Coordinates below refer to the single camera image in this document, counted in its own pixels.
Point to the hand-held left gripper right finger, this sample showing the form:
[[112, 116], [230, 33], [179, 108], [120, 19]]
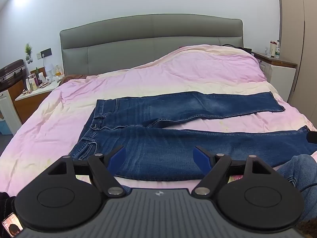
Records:
[[201, 159]]

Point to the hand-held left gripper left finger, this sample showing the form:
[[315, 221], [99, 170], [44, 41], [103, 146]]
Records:
[[117, 159]]

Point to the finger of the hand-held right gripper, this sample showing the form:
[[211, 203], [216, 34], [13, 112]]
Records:
[[312, 136]]

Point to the blue denim pants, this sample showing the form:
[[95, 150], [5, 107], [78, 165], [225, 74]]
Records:
[[161, 148]]

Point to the person's leg in jeans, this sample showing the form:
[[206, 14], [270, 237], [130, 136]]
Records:
[[301, 173]]

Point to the white nightstand with brown top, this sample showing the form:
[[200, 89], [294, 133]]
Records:
[[282, 76]]

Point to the pink blanket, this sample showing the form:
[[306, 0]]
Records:
[[49, 129]]

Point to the brown pillow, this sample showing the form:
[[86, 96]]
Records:
[[74, 77]]

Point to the clear water bottle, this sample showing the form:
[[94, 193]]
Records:
[[277, 50]]

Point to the drinking glass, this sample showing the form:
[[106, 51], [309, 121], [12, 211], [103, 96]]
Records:
[[267, 51]]

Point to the white-topped wooden nightstand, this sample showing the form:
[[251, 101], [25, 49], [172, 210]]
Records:
[[32, 104]]

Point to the wine glass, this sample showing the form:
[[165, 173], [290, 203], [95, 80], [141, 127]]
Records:
[[58, 71]]

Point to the cream toiletry bottle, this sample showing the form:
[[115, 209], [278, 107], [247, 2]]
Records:
[[33, 84]]

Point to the white toiletry bottle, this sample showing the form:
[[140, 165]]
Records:
[[28, 85]]

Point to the white cabinet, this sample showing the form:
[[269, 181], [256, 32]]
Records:
[[8, 111]]

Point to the dark cloth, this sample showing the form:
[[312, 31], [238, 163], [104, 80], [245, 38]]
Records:
[[6, 205]]

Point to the grey padded headboard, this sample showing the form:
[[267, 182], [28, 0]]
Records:
[[148, 42]]

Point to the smartphone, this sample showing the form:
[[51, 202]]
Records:
[[11, 224]]

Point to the brown suitcase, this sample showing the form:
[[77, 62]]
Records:
[[11, 75]]

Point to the small potted plant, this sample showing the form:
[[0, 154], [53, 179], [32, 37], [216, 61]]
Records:
[[28, 52]]

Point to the dark wall outlet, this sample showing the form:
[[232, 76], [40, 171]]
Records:
[[45, 52]]

